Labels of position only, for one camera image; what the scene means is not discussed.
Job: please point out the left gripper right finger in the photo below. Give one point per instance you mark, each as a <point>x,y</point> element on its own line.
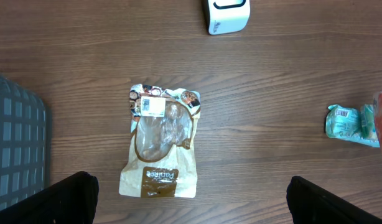
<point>310,204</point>

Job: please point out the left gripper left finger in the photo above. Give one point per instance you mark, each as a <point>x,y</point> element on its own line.
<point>72,200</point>

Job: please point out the teal white snack packet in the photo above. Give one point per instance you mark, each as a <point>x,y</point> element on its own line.
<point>345,124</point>

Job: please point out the beige bread bag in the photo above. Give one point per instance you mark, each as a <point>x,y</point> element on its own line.
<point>161,161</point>

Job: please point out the small teal packet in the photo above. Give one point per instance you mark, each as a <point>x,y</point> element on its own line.
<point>367,123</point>

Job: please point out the white barcode scanner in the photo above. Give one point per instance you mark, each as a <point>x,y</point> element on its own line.
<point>226,16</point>

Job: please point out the grey plastic mesh basket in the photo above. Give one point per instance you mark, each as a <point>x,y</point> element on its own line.
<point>24,144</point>

